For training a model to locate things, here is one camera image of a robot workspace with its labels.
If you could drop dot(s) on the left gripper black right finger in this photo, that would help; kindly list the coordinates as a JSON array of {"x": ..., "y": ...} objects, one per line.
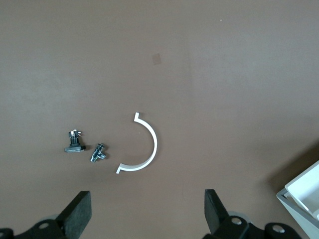
[{"x": 215, "y": 214}]

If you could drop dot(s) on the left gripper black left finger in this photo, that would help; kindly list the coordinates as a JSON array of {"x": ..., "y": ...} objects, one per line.
[{"x": 74, "y": 219}]

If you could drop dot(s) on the small metal valve fitting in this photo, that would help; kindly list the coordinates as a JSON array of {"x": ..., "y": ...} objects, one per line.
[{"x": 97, "y": 154}]

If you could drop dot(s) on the white plastic bin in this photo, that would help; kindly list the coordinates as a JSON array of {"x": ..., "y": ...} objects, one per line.
[{"x": 306, "y": 184}]

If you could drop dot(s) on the black switch component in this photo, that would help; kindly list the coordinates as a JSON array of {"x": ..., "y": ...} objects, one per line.
[{"x": 74, "y": 148}]

